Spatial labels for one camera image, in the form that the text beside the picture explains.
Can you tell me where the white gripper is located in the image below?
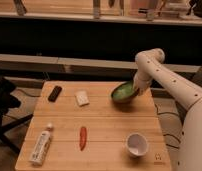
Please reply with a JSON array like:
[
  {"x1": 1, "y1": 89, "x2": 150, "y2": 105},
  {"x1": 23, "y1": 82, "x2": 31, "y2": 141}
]
[{"x1": 133, "y1": 73, "x2": 151, "y2": 95}]

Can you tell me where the green ceramic bowl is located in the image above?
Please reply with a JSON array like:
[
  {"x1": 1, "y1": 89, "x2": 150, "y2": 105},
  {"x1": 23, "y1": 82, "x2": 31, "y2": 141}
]
[{"x1": 111, "y1": 81, "x2": 139, "y2": 103}]

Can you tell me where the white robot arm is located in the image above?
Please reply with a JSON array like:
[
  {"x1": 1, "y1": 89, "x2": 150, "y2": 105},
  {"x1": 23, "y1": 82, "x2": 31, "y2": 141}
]
[{"x1": 133, "y1": 48, "x2": 202, "y2": 171}]

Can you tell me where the white cup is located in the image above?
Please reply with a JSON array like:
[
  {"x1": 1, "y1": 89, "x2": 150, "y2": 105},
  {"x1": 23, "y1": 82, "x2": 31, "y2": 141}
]
[{"x1": 126, "y1": 133, "x2": 149, "y2": 158}]

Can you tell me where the white sponge block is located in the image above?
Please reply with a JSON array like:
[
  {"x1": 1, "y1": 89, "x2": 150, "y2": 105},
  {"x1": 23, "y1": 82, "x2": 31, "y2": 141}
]
[{"x1": 75, "y1": 91, "x2": 89, "y2": 106}]

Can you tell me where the red chili pepper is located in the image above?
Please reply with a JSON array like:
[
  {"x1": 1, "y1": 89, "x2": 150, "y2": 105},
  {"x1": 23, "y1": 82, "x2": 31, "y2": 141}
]
[{"x1": 79, "y1": 127, "x2": 87, "y2": 151}]

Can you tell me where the wooden table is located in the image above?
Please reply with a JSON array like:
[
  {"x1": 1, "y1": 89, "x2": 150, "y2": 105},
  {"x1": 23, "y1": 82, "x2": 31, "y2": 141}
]
[{"x1": 15, "y1": 81, "x2": 172, "y2": 171}]

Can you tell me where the black remote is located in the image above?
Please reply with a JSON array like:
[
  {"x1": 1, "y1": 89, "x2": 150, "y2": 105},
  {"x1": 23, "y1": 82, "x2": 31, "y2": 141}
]
[{"x1": 48, "y1": 86, "x2": 62, "y2": 102}]

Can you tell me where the white tube with cap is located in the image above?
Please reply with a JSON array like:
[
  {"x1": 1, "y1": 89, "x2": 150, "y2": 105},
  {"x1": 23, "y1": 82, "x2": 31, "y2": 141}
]
[{"x1": 29, "y1": 123, "x2": 53, "y2": 166}]

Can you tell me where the black tripod stand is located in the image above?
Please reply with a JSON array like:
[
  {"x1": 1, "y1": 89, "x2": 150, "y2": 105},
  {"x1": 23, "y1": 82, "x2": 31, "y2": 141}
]
[{"x1": 0, "y1": 76, "x2": 33, "y2": 153}]

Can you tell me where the black cable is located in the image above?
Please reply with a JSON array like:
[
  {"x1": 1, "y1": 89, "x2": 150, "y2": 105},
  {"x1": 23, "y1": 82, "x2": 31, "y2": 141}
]
[{"x1": 155, "y1": 104, "x2": 183, "y2": 151}]

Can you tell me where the wooden bench rail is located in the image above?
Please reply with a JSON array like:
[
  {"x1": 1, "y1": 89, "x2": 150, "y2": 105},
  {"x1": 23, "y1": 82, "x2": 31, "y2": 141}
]
[{"x1": 0, "y1": 53, "x2": 202, "y2": 75}]

